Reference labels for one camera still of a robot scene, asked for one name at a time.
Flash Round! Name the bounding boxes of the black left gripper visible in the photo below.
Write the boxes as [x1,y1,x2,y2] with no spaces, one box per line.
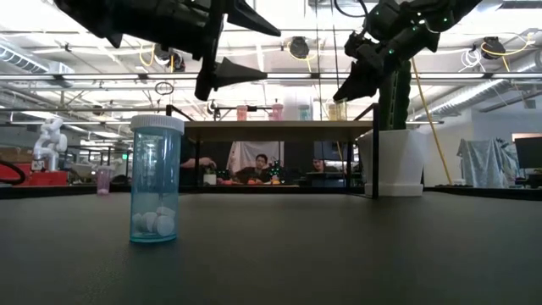
[139,0,282,101]

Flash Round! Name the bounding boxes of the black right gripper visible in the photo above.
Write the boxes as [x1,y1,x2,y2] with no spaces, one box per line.
[333,25,440,103]

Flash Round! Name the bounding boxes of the green cactus plant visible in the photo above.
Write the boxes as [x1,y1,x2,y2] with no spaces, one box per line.
[378,58,412,131]

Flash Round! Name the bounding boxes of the white plant pot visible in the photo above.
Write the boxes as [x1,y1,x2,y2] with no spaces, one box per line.
[357,129,427,198]

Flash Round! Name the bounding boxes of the person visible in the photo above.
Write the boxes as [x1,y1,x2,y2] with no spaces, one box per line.
[311,158,340,175]
[235,152,274,186]
[181,137,218,187]

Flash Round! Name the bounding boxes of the white hanging cloth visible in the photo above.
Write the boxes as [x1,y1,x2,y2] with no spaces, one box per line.
[226,141,284,177]

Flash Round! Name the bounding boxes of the black device green lights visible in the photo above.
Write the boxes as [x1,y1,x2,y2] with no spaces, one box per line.
[267,159,285,181]

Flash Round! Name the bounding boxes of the grey draped cloth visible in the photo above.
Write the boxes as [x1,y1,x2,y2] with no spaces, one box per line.
[456,137,521,189]

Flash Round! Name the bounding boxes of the black table mat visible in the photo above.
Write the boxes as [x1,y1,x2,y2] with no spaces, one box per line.
[0,191,542,305]

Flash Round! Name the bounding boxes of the dark monitor screen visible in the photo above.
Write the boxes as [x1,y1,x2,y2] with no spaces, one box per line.
[514,136,542,170]

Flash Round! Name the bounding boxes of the thin black hanging cable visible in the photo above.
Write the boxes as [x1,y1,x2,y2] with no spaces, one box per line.
[313,0,323,122]

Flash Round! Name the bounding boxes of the black ceiling cable reel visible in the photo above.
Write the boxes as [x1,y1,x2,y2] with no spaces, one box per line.
[289,36,311,60]
[152,42,186,73]
[481,36,507,59]

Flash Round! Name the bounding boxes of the wooden shelf black frame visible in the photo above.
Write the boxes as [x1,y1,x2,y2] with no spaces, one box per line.
[164,103,380,200]

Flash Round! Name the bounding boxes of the hanging metal ring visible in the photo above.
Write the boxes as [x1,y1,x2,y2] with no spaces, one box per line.
[154,80,175,97]

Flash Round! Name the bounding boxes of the yellow cable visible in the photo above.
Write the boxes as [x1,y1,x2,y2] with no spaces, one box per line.
[410,57,455,186]

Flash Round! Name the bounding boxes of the black aluminium table frame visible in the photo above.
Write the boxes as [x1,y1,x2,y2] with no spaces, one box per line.
[0,184,542,201]

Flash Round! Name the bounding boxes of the thick black hose loop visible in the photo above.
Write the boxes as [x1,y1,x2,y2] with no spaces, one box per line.
[0,158,27,186]

